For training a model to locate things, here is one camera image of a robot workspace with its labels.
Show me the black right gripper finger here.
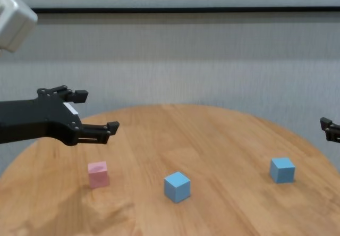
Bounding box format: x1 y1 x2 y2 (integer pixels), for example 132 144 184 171
320 116 340 143

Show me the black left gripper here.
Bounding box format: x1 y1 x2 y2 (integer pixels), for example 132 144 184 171
0 85 120 147

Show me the blue building block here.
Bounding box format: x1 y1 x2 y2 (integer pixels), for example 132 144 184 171
163 171 192 204
269 157 296 184

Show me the pink building block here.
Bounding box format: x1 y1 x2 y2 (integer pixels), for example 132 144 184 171
88 161 111 189

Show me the black horizontal wall rail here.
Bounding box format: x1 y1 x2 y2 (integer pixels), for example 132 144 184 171
30 6 340 15

